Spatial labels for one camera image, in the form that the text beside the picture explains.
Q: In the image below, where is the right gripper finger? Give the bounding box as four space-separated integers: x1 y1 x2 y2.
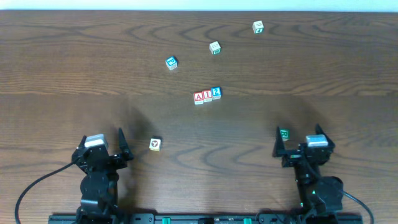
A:
315 124 335 148
272 127 286 157

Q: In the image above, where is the blue number 2 block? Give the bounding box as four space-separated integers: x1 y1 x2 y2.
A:
211 86 222 100

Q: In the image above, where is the red letter I block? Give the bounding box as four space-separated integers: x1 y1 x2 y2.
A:
202 90 213 103

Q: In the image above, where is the red letter A block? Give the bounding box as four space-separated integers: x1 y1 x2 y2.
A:
193 91 204 105

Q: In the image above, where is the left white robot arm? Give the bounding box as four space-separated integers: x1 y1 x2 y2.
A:
72 129 134 223

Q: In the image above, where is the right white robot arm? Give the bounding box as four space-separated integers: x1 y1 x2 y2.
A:
272 125 343 223

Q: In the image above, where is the green letter R block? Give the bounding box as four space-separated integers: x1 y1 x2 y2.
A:
280 129 290 141

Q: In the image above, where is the brown symbol wooden block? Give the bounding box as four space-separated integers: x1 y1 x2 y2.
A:
149 138 162 151

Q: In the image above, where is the blue letter P block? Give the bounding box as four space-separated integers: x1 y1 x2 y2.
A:
165 56 178 70

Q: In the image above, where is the green number 27 block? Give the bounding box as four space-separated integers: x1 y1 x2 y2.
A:
209 41 221 55

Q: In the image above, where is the green number 4 block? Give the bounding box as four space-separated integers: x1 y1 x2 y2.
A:
252 21 264 34

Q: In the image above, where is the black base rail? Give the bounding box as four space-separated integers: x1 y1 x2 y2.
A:
48 213 363 224

